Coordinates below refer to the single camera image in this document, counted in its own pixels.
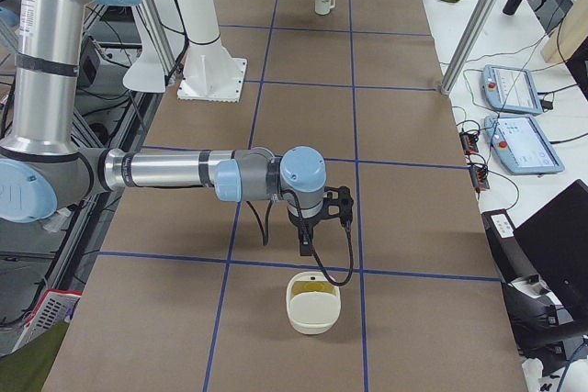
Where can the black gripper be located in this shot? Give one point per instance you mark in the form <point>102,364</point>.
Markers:
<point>306,226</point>

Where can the yellow lemon slice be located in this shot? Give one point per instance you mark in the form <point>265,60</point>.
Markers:
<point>312,286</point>

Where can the white ribbed mug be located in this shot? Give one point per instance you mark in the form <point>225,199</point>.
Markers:
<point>324,7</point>

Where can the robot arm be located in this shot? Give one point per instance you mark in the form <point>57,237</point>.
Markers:
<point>43,171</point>

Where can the near orange usb hub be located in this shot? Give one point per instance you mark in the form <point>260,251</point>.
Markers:
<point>479,177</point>

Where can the near teach pendant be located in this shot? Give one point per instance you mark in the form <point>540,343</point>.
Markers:
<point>521,145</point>

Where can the teach pendant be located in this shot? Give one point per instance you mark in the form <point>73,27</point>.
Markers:
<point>510,90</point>
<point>521,145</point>

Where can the black office chair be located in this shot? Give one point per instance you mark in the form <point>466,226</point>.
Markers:
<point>543,266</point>

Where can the far teach pendant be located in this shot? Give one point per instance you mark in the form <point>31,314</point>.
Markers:
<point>510,90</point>

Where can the red white basket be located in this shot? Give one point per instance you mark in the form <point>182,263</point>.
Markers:
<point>55,306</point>

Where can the wooden board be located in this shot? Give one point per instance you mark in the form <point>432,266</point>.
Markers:
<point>568,36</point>

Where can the aluminium frame post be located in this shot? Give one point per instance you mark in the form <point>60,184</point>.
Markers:
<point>465,46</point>

